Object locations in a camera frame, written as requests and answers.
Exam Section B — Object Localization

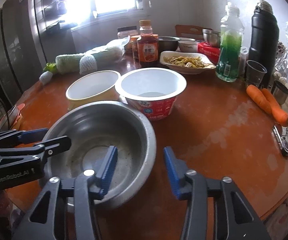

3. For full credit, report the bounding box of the fruit in white foam net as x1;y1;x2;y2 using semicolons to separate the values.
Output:
79;54;97;75
39;71;52;83

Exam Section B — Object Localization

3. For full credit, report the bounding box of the white plate with food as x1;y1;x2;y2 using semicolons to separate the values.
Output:
159;51;217;75

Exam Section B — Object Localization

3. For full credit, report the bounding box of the white ceramic bowl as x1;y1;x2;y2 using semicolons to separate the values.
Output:
178;38;199;53

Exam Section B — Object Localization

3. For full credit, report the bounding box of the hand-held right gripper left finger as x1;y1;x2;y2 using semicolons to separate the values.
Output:
10;145;119;240

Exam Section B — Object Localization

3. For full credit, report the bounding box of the green liquid plastic bottle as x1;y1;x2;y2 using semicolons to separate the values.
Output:
215;2;244;83

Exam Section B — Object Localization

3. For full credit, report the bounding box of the steel cup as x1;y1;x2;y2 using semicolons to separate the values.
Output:
202;29;222;48

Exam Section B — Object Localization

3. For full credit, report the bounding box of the red instant noodle bowl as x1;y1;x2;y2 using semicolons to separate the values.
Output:
118;67;187;122

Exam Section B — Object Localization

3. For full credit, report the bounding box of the black wall shelf rack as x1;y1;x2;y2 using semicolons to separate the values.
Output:
34;0;77;34

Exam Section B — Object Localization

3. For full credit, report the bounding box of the small steel mug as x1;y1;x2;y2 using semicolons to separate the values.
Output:
272;80;288;105

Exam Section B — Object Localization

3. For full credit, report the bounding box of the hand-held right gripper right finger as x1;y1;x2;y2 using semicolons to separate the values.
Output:
163;146;271;240

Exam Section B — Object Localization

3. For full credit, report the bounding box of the red sauce jar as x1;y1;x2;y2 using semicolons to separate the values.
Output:
130;35;142;62

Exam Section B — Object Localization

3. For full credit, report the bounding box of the orange-capped amber bottle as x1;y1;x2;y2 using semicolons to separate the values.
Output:
136;20;159;68

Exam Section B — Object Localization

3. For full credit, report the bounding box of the carrot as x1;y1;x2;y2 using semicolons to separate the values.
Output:
261;88;288;127
246;84;273;114

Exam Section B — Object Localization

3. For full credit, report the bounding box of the napa cabbage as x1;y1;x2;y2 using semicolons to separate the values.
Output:
55;37;131;75

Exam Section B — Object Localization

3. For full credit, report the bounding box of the large steel bowl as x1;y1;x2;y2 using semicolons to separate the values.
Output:
42;100;157;210

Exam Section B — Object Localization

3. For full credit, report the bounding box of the clear plastic cup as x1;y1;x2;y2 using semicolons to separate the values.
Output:
245;60;268;88

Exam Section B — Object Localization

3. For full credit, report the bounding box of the yellow bowl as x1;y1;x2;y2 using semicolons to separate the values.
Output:
66;70;121;109

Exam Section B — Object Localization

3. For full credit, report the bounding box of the wooden chair back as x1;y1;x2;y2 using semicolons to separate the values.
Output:
175;24;213;40

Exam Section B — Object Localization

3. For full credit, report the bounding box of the red tissue box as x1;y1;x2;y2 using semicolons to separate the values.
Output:
197;42;221;64

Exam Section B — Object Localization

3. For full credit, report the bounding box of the dark refrigerator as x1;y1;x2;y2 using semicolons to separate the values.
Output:
0;0;77;105

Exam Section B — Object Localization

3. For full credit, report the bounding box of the small steel bowl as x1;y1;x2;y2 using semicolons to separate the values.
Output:
157;36;180;52

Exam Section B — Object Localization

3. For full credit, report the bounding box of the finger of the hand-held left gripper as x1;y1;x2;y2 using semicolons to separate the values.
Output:
0;135;72;167
0;128;49;153

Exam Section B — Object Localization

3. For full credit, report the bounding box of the dark-lidded clear jar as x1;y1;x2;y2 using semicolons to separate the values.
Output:
117;26;137;40

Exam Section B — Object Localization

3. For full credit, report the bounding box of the black thermos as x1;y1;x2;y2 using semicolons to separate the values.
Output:
247;0;279;89

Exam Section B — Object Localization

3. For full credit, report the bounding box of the green lettuce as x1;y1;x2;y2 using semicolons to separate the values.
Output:
43;62;58;74

